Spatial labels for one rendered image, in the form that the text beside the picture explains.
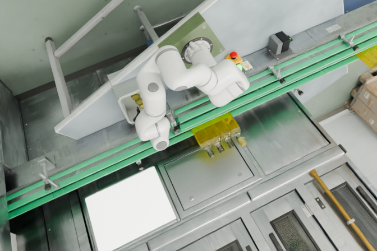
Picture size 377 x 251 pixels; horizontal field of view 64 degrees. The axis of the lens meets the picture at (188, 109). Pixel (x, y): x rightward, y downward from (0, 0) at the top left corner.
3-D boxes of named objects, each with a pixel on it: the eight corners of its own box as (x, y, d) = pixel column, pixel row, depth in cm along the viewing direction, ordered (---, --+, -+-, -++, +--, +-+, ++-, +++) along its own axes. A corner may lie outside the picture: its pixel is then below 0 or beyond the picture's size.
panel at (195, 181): (83, 199, 163) (99, 261, 145) (81, 197, 161) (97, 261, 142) (230, 130, 177) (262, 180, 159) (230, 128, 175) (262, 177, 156)
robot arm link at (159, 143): (149, 129, 123) (171, 122, 125) (142, 114, 130) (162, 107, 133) (155, 154, 132) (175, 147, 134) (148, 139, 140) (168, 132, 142)
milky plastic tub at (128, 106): (124, 112, 160) (129, 125, 155) (111, 87, 141) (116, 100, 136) (155, 100, 162) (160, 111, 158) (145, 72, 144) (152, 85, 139)
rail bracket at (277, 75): (265, 69, 163) (280, 86, 156) (267, 59, 157) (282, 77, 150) (271, 66, 164) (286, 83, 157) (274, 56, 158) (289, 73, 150)
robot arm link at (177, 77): (203, 55, 110) (184, 36, 98) (218, 84, 103) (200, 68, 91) (173, 76, 114) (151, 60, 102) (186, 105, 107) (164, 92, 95)
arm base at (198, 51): (175, 50, 133) (188, 74, 124) (197, 31, 129) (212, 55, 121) (193, 65, 145) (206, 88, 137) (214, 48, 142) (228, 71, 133)
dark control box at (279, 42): (267, 46, 170) (276, 55, 165) (269, 35, 163) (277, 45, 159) (280, 40, 171) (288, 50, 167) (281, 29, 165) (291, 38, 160)
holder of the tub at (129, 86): (127, 117, 164) (132, 128, 160) (111, 86, 142) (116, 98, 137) (156, 105, 167) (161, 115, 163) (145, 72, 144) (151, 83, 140)
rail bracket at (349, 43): (336, 37, 170) (353, 52, 163) (340, 27, 164) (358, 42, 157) (341, 35, 171) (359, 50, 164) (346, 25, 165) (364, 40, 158)
